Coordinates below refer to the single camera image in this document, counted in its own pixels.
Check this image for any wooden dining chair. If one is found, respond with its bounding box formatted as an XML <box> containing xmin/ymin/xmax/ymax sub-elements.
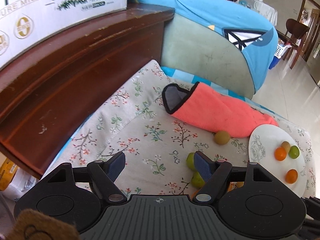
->
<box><xmin>277</xmin><ymin>18</ymin><xmax>310</xmax><ymax>69</ymax></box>

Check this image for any orange tangerine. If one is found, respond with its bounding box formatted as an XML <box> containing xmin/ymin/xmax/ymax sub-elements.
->
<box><xmin>285</xmin><ymin>169</ymin><xmax>298</xmax><ymax>184</ymax></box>
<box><xmin>274</xmin><ymin>147</ymin><xmax>287</xmax><ymax>161</ymax></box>

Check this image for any orange tangerine bottom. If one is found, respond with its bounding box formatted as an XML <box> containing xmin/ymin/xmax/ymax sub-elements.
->
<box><xmin>285</xmin><ymin>169</ymin><xmax>298</xmax><ymax>184</ymax></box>

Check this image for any green jujube top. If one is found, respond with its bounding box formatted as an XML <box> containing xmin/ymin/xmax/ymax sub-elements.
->
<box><xmin>186</xmin><ymin>152</ymin><xmax>197</xmax><ymax>171</ymax></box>

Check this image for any brown kiwi with stem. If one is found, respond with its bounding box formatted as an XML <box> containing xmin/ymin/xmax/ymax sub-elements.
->
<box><xmin>281</xmin><ymin>141</ymin><xmax>291</xmax><ymax>154</ymax></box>

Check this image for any brown kiwi near cloth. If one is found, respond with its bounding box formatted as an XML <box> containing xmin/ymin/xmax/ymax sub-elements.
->
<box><xmin>213</xmin><ymin>131</ymin><xmax>231</xmax><ymax>145</ymax></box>

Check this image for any white plastic basket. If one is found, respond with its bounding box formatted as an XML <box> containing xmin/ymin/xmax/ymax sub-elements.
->
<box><xmin>274</xmin><ymin>44</ymin><xmax>292</xmax><ymax>59</ymax></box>

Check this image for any green jujube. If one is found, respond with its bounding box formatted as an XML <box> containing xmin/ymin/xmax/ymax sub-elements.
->
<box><xmin>186</xmin><ymin>152</ymin><xmax>197</xmax><ymax>171</ymax></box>
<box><xmin>190</xmin><ymin>171</ymin><xmax>205</xmax><ymax>189</ymax></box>

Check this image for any white floral plate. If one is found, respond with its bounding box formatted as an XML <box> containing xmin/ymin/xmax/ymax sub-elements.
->
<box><xmin>248</xmin><ymin>125</ymin><xmax>307</xmax><ymax>197</ymax></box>

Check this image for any white milk carton box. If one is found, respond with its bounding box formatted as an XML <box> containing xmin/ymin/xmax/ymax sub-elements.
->
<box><xmin>1</xmin><ymin>0</ymin><xmax>127</xmax><ymax>68</ymax></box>

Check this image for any pink fleece cloth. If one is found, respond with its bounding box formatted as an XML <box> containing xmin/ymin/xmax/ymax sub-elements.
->
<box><xmin>162</xmin><ymin>82</ymin><xmax>278</xmax><ymax>138</ymax></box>

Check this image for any blue plastic bin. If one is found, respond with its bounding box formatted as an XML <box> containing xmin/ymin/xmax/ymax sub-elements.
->
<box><xmin>268</xmin><ymin>56</ymin><xmax>280</xmax><ymax>69</ymax></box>

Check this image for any green jujube fruit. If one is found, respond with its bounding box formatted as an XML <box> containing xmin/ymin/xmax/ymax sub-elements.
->
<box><xmin>289</xmin><ymin>145</ymin><xmax>300</xmax><ymax>159</ymax></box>

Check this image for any white table cloth table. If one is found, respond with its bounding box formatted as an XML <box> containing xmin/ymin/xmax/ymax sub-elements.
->
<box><xmin>238</xmin><ymin>0</ymin><xmax>278</xmax><ymax>26</ymax></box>

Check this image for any green sofa cushion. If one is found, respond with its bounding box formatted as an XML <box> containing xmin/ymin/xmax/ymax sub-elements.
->
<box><xmin>161</xmin><ymin>14</ymin><xmax>255</xmax><ymax>99</ymax></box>

